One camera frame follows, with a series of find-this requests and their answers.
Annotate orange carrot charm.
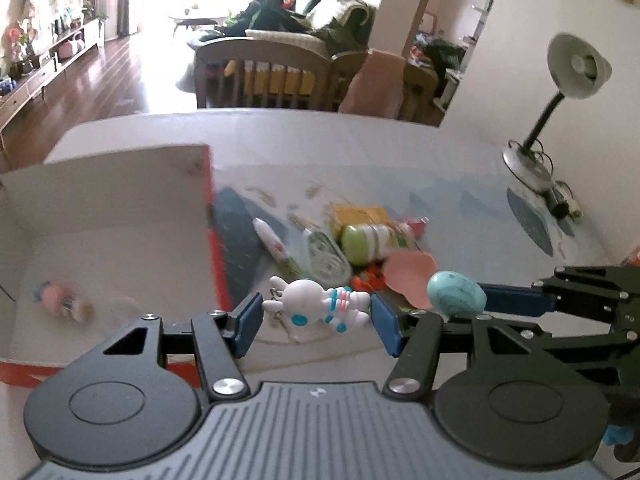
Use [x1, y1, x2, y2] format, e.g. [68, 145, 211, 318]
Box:
[350, 268, 386, 292]

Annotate white green pen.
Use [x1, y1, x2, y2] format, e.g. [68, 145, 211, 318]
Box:
[253, 218, 304, 281]

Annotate red cardboard shoebox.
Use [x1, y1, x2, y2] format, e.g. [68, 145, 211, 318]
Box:
[1, 145, 232, 388]

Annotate white desk lamp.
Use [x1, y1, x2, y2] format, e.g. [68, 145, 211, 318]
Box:
[501, 32, 613, 196]

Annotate yellow small box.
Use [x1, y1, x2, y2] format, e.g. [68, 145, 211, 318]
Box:
[329, 204, 390, 232]

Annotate pink figurine toy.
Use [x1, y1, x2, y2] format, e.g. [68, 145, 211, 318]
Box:
[34, 281, 94, 323]

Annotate teal egg toy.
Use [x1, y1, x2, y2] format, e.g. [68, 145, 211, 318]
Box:
[426, 271, 487, 318]

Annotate low coffee table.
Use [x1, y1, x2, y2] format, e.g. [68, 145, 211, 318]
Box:
[169, 12, 222, 32]

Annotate green lid bottle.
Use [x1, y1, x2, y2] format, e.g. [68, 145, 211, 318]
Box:
[340, 222, 416, 266]

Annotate red binder clip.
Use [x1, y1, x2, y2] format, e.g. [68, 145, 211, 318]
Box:
[400, 217, 428, 250]

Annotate pink heart box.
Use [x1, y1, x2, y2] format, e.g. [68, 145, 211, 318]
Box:
[382, 250, 438, 310]

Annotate sofa with clothes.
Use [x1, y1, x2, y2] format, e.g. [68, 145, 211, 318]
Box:
[189, 0, 378, 58]

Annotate pink towel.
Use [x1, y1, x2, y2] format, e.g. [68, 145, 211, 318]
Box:
[338, 50, 406, 119]

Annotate dark wooden chair far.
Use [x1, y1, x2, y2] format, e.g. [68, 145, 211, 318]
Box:
[194, 37, 330, 110]

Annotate white rabbit astronaut keychain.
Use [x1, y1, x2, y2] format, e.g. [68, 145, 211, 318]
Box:
[262, 276, 371, 334]

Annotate wooden TV console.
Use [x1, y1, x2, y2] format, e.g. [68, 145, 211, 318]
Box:
[1, 18, 104, 130]

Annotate blue gloved left hand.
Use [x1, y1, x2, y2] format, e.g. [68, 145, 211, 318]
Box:
[602, 425, 639, 446]

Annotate wooden chair with towel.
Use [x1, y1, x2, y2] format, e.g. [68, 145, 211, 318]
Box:
[322, 50, 438, 125]

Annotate correction tape dispenser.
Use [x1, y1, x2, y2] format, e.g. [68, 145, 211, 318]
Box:
[303, 228, 352, 288]

